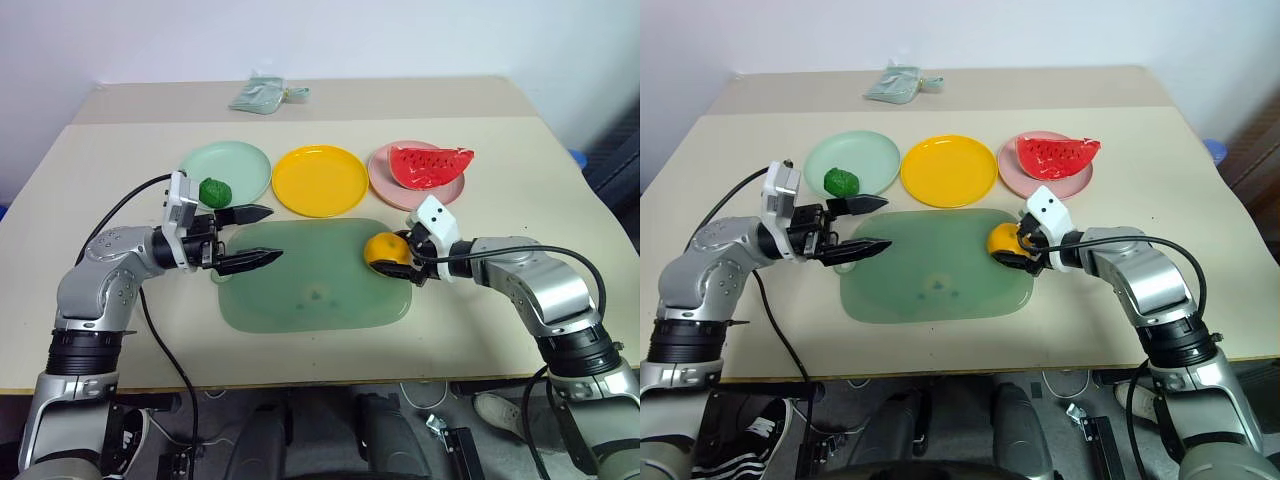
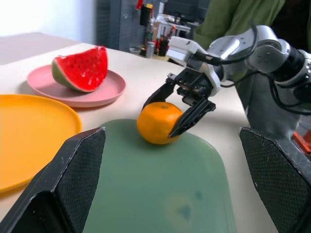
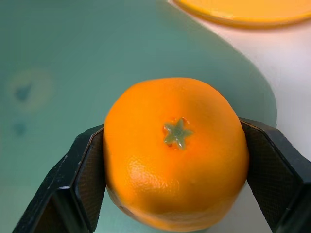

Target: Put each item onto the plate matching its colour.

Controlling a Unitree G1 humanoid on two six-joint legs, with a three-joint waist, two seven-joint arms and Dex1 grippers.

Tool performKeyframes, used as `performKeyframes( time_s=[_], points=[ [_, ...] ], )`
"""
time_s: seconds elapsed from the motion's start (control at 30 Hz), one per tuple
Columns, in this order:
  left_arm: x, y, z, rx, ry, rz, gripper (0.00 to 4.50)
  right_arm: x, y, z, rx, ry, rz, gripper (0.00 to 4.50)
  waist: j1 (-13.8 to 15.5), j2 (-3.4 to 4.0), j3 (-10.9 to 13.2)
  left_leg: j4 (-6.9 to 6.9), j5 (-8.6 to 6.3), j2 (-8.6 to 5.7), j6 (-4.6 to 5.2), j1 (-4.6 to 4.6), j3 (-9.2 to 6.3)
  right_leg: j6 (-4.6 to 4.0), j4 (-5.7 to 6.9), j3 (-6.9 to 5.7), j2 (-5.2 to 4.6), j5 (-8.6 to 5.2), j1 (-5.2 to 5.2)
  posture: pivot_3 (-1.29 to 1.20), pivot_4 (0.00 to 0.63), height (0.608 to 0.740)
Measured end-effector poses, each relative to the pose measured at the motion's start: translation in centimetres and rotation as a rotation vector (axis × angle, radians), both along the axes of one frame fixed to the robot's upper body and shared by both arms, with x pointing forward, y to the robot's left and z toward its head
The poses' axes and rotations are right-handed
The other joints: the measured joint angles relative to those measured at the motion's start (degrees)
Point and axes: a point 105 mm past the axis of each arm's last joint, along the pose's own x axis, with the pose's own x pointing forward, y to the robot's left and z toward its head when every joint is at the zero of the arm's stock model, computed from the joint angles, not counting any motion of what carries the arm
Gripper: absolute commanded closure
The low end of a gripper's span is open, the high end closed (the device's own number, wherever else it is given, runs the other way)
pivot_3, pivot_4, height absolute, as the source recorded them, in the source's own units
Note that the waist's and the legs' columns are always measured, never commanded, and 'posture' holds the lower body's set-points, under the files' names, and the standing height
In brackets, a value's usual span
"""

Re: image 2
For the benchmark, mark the silver can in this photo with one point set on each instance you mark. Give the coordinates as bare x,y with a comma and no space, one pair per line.
151,49

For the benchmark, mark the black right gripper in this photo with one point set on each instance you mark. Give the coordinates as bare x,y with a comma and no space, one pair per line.
194,85

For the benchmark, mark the orange mandarin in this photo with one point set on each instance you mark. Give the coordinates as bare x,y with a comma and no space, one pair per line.
155,123

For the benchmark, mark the white equipment rack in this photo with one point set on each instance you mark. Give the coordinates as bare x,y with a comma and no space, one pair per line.
175,24

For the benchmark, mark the black bottle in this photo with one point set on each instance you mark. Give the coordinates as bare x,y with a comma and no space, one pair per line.
145,15

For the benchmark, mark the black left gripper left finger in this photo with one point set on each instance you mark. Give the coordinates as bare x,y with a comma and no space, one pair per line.
46,194

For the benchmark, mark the pink plate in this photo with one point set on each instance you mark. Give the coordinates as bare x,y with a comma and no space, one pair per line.
114,87

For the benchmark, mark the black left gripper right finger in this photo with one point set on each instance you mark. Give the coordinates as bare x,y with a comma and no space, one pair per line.
286,184

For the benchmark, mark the red orange box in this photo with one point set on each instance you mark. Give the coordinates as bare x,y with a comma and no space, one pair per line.
303,143

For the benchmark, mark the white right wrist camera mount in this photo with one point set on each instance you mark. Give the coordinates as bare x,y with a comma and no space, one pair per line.
182,48

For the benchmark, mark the green plate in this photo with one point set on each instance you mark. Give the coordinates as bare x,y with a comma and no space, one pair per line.
158,182

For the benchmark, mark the red watermelon slice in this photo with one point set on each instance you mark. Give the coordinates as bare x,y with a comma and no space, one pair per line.
82,68

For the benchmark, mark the person in green jacket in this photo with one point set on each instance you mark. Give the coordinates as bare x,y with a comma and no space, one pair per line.
233,19

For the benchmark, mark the orange plate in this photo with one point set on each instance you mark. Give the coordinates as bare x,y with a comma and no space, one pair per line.
31,136

